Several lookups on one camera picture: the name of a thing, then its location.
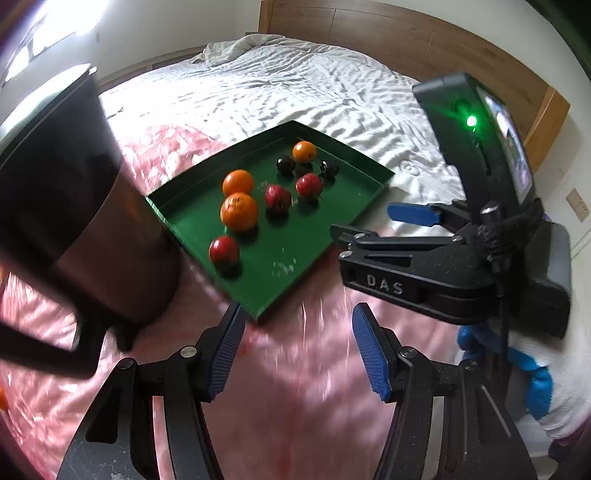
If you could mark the red apple with stem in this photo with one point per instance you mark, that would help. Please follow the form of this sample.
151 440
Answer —
224 250

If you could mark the copper metal bin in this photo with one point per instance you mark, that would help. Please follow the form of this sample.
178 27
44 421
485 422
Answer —
76 228

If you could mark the black camera display unit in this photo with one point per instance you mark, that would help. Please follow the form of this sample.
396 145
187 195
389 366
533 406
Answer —
477 136

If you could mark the wall socket plate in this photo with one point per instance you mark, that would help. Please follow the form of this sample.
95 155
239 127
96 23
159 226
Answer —
578 205

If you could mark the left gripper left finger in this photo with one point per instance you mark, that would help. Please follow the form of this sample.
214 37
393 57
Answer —
115 439

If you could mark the white bed quilt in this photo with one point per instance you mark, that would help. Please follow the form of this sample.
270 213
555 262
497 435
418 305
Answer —
235 90

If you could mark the blue white gloved hand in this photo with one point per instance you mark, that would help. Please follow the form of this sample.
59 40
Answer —
558 372

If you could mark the green tray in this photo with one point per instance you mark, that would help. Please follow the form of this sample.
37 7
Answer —
277 253

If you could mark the dark red apple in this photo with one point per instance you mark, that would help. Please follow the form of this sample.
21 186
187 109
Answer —
277 198

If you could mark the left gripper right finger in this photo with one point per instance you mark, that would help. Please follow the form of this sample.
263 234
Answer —
448 423

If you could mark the wooden headboard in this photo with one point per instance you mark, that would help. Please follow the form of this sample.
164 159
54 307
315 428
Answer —
423 47

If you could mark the smooth orange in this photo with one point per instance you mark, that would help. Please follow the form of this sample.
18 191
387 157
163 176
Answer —
304 152

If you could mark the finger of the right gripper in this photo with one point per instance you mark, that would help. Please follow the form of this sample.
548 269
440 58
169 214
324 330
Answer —
455 214
394 250

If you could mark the large textured orange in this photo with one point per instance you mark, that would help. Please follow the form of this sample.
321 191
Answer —
237 181

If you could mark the window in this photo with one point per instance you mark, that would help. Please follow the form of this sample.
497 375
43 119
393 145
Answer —
58 23

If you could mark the small orange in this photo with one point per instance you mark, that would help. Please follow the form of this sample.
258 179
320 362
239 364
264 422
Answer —
4 404

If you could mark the dark plum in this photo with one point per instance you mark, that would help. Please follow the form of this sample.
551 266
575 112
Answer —
329 169
285 165

